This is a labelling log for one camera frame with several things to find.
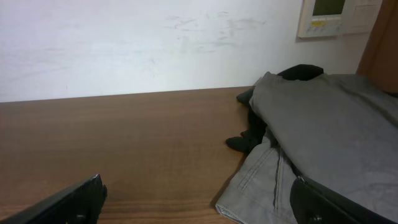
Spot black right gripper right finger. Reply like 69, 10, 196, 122
290, 176, 397, 224

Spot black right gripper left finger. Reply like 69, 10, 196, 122
1, 174, 107, 224

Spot light grey checked shorts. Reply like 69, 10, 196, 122
216, 129, 297, 224

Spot dark grey folded garment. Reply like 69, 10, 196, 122
250, 73, 397, 221

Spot black garment under pile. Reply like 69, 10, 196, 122
225, 64, 324, 154

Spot brown wooden side panel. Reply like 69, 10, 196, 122
356, 0, 397, 93

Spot white wall control panel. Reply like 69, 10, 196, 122
297, 0, 382, 39

